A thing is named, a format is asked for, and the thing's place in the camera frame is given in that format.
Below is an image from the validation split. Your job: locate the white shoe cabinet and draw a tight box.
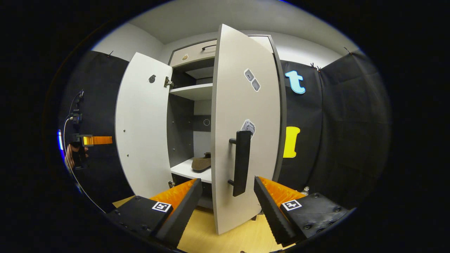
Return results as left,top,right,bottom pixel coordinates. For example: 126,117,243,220
165,34,287,211

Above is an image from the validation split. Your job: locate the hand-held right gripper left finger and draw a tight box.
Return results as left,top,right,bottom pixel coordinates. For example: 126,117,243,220
107,178,203,247

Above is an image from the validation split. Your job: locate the white shoe cabinet door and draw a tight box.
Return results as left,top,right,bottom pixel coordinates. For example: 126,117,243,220
115,52,174,199
210,24,282,235

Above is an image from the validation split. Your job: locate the brown fuzzy shoe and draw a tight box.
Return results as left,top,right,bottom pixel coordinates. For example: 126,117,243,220
191,152,212,173

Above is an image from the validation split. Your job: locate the thin pale gripper cable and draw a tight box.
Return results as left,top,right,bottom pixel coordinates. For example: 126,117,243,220
63,91,106,213

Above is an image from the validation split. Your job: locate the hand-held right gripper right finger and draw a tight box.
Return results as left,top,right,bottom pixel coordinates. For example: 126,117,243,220
254,176,350,247

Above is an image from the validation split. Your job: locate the black backdrop cloth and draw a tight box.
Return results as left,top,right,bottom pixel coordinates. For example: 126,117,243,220
60,49,392,211

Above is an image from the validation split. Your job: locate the beige drawer with black handle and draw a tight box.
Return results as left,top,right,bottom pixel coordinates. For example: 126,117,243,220
169,39,217,67

